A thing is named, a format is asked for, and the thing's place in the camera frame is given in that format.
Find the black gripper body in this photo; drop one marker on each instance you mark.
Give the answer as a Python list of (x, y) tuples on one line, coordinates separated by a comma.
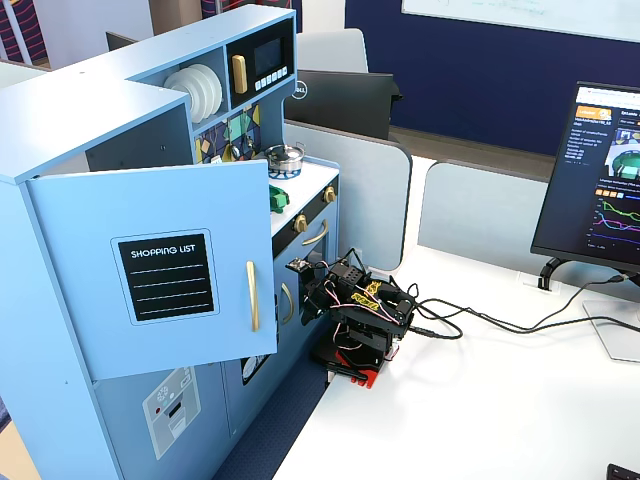
[(313, 301)]

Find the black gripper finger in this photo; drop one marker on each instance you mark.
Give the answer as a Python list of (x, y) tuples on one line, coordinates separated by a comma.
[(309, 311), (306, 287)]

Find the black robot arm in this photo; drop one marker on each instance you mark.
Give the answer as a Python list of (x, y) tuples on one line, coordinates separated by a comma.
[(370, 310)]

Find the green recipient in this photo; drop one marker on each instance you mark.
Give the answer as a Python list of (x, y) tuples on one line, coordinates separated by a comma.
[(279, 198)]

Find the steel pot with lid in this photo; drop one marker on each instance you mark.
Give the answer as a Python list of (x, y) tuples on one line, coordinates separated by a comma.
[(285, 156)]

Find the gold stove knob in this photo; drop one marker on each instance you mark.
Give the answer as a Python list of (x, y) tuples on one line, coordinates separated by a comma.
[(329, 194), (300, 223)]

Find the red and black table clamp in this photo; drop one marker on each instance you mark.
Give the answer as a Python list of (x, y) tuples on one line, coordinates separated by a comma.
[(357, 367)]

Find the grey desk divider panel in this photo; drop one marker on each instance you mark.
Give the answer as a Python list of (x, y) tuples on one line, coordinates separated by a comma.
[(480, 210), (365, 190)]

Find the blue shopping list cabinet door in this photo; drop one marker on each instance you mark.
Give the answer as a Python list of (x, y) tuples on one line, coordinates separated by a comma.
[(150, 210)]

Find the black dell monitor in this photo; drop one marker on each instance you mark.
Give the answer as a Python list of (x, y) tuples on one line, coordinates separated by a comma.
[(345, 102)]

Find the white plate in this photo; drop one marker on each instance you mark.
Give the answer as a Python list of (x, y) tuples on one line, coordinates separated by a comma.
[(200, 95), (216, 90), (179, 85)]

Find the grey office chair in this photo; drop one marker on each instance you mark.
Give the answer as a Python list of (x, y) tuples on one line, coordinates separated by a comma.
[(332, 50)]

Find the blue toy kitchen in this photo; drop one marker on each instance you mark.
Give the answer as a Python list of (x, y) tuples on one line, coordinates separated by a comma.
[(60, 150)]

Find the lit computer monitor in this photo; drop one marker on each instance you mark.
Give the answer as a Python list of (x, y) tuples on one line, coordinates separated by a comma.
[(590, 175)]

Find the silver monitor stand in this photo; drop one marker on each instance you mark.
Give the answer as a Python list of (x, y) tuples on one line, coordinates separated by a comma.
[(612, 330)]

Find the whiteboard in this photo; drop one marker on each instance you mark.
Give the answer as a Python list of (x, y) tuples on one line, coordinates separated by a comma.
[(525, 12)]

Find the black keyboard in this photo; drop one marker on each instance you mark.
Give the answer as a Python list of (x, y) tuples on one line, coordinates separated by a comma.
[(622, 472)]

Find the small wrist camera board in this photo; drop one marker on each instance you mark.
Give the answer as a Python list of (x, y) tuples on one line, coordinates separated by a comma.
[(298, 264)]

